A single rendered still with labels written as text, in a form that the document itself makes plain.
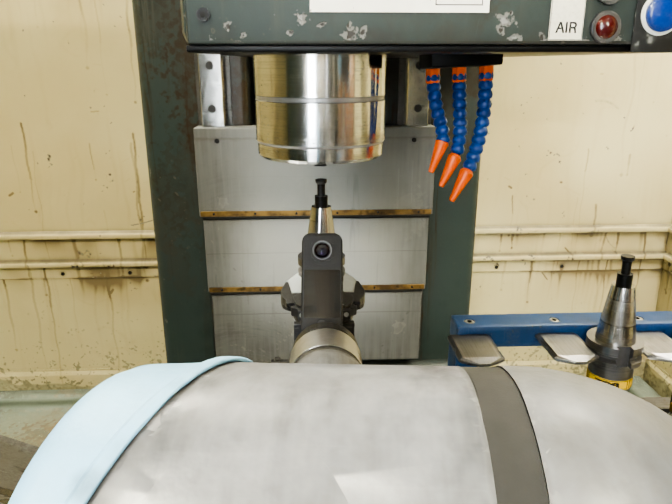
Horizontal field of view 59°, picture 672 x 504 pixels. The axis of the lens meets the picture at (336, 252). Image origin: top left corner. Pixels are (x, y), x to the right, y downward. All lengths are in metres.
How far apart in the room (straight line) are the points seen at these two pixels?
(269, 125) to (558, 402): 0.56
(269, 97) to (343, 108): 0.09
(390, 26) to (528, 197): 1.22
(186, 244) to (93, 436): 1.13
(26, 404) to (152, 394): 1.79
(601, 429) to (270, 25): 0.44
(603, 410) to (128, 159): 1.54
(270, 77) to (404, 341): 0.80
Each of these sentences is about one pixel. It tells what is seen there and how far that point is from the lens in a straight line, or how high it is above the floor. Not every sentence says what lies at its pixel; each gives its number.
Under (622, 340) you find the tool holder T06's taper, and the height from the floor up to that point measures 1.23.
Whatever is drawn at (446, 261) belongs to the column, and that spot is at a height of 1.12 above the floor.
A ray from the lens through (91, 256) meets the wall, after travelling 1.76.
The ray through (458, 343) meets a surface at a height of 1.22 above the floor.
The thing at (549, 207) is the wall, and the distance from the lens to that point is 1.75.
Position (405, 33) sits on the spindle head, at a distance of 0.55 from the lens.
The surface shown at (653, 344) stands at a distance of 0.81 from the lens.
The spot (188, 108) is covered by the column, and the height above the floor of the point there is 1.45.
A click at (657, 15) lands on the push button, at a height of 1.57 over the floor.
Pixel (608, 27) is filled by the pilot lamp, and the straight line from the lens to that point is 0.60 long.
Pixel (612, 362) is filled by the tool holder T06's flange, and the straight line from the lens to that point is 0.76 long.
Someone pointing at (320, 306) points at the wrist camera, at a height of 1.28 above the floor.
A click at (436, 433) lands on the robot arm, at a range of 0.17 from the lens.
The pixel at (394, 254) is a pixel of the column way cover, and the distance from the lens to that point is 1.26.
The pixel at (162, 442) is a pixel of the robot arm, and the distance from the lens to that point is 0.18.
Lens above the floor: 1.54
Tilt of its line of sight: 18 degrees down
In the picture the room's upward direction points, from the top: straight up
